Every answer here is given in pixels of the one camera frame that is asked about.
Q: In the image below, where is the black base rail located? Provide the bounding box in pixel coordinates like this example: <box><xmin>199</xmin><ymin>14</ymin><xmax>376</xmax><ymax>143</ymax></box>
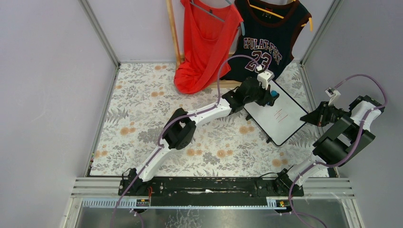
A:
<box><xmin>118</xmin><ymin>174</ymin><xmax>304</xmax><ymax>207</ymax></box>

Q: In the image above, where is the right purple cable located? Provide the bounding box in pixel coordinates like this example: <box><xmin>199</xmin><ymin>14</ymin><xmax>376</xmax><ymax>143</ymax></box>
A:
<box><xmin>288</xmin><ymin>74</ymin><xmax>388</xmax><ymax>228</ymax></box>

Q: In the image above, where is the floral table mat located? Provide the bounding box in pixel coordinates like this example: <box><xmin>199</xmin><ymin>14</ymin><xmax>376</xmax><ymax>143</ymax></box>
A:
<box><xmin>89</xmin><ymin>63</ymin><xmax>319</xmax><ymax>177</ymax></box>

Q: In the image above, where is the red tank top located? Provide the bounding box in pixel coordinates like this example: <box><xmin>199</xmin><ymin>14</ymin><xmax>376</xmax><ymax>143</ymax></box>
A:
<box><xmin>173</xmin><ymin>0</ymin><xmax>243</xmax><ymax>94</ymax></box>

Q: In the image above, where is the wooden clothes rack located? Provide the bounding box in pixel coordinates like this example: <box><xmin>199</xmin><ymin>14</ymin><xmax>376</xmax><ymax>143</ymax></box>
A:
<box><xmin>166</xmin><ymin>0</ymin><xmax>241</xmax><ymax>89</ymax></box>

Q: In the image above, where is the navy basketball jersey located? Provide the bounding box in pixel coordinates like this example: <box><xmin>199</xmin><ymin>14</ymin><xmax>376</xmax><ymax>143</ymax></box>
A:
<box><xmin>222</xmin><ymin>0</ymin><xmax>312</xmax><ymax>82</ymax></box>

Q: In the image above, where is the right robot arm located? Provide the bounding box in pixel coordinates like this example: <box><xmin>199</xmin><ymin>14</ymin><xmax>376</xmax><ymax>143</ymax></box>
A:
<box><xmin>272</xmin><ymin>95</ymin><xmax>384</xmax><ymax>196</ymax></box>

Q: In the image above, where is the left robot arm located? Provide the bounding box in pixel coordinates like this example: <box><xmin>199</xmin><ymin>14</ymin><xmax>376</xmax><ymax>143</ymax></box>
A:
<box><xmin>134</xmin><ymin>77</ymin><xmax>280</xmax><ymax>183</ymax></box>

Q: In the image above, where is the grey clothes hanger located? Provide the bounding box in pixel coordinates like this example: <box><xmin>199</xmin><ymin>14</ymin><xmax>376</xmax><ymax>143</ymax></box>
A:
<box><xmin>190</xmin><ymin>0</ymin><xmax>246</xmax><ymax>36</ymax></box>

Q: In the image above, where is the white whiteboard black frame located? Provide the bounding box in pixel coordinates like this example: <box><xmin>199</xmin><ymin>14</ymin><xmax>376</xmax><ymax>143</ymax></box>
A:
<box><xmin>244</xmin><ymin>81</ymin><xmax>308</xmax><ymax>146</ymax></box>

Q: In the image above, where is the blue whiteboard eraser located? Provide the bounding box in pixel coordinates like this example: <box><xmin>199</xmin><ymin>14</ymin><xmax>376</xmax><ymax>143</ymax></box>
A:
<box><xmin>270</xmin><ymin>90</ymin><xmax>278</xmax><ymax>97</ymax></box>

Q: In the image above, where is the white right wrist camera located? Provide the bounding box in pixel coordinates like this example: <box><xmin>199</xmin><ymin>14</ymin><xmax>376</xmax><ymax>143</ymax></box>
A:
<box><xmin>325</xmin><ymin>87</ymin><xmax>341</xmax><ymax>105</ymax></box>

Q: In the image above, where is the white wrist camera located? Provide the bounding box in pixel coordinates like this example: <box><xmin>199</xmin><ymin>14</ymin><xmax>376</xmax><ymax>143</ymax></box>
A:
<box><xmin>325</xmin><ymin>87</ymin><xmax>341</xmax><ymax>105</ymax></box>
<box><xmin>256</xmin><ymin>65</ymin><xmax>275</xmax><ymax>90</ymax></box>

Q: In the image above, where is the yellow clothes hanger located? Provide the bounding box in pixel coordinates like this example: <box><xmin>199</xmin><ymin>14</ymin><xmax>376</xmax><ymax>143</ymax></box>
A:
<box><xmin>247</xmin><ymin>0</ymin><xmax>314</xmax><ymax>32</ymax></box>

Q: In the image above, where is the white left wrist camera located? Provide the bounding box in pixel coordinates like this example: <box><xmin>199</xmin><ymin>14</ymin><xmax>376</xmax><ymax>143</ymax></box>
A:
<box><xmin>256</xmin><ymin>65</ymin><xmax>275</xmax><ymax>90</ymax></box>

